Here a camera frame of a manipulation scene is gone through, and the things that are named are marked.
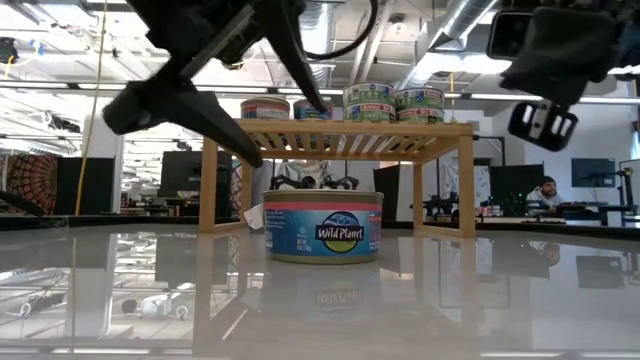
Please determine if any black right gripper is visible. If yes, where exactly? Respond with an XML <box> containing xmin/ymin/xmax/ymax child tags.
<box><xmin>499</xmin><ymin>7</ymin><xmax>640</xmax><ymax>154</ymax></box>

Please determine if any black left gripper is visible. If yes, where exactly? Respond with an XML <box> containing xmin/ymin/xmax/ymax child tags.
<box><xmin>102</xmin><ymin>0</ymin><xmax>330</xmax><ymax>169</ymax></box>

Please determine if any Wild Planet salmon can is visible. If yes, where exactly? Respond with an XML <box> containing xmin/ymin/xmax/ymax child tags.
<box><xmin>262</xmin><ymin>188</ymin><xmax>385</xmax><ymax>266</ymax></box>
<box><xmin>293</xmin><ymin>98</ymin><xmax>335</xmax><ymax>121</ymax></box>
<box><xmin>240</xmin><ymin>96</ymin><xmax>291</xmax><ymax>120</ymax></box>

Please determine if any wooden slatted shelf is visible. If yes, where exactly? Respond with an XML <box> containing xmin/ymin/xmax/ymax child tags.
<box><xmin>198</xmin><ymin>117</ymin><xmax>476</xmax><ymax>239</ymax></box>

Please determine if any long ceiling light bar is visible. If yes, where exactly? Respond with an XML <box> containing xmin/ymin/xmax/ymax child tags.
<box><xmin>0</xmin><ymin>82</ymin><xmax>640</xmax><ymax>105</ymax></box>

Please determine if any black monitor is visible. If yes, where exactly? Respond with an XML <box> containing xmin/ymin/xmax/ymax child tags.
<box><xmin>55</xmin><ymin>157</ymin><xmax>116</xmax><ymax>215</ymax></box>
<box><xmin>488</xmin><ymin>163</ymin><xmax>546</xmax><ymax>216</ymax></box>
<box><xmin>158</xmin><ymin>149</ymin><xmax>235</xmax><ymax>219</ymax></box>

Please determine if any light patterned garment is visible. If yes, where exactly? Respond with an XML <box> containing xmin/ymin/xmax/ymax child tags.
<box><xmin>276</xmin><ymin>159</ymin><xmax>335</xmax><ymax>189</ymax></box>

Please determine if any person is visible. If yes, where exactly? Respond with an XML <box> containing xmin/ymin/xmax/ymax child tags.
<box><xmin>525</xmin><ymin>175</ymin><xmax>567</xmax><ymax>212</ymax></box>

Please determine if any white paper piece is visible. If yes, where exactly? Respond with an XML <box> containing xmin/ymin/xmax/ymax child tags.
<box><xmin>243</xmin><ymin>201</ymin><xmax>266</xmax><ymax>232</ymax></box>

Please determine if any whiteboard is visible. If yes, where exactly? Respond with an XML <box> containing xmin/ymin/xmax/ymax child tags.
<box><xmin>472</xmin><ymin>164</ymin><xmax>492</xmax><ymax>206</ymax></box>

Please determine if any round ceiling fixture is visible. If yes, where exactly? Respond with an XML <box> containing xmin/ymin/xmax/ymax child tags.
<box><xmin>387</xmin><ymin>14</ymin><xmax>409</xmax><ymax>35</ymax></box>

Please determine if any black upright panel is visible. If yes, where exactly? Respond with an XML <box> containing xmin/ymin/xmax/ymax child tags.
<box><xmin>373</xmin><ymin>163</ymin><xmax>401</xmax><ymax>221</ymax></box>

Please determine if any red patterned tapestry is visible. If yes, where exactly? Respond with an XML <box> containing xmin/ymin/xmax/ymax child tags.
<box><xmin>5</xmin><ymin>152</ymin><xmax>60</xmax><ymax>216</ymax></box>

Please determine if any black ceiling device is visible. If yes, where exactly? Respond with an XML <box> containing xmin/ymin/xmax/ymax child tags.
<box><xmin>0</xmin><ymin>35</ymin><xmax>20</xmax><ymax>65</ymax></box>

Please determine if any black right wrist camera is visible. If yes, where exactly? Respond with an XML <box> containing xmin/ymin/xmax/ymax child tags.
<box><xmin>486</xmin><ymin>8</ymin><xmax>535</xmax><ymax>62</ymax></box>

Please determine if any silver ventilation duct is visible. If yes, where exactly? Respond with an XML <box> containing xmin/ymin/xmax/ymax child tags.
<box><xmin>299</xmin><ymin>0</ymin><xmax>337</xmax><ymax>89</ymax></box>
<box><xmin>397</xmin><ymin>0</ymin><xmax>501</xmax><ymax>91</ymax></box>

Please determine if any blue wall screen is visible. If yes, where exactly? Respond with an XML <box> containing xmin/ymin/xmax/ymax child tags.
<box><xmin>571</xmin><ymin>157</ymin><xmax>618</xmax><ymax>189</ymax></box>

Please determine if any black left camera cable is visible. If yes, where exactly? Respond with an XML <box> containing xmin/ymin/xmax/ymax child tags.
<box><xmin>303</xmin><ymin>0</ymin><xmax>380</xmax><ymax>62</ymax></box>

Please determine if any yellow cable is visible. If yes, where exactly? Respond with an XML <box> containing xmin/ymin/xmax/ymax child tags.
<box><xmin>74</xmin><ymin>0</ymin><xmax>109</xmax><ymax>216</ymax></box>

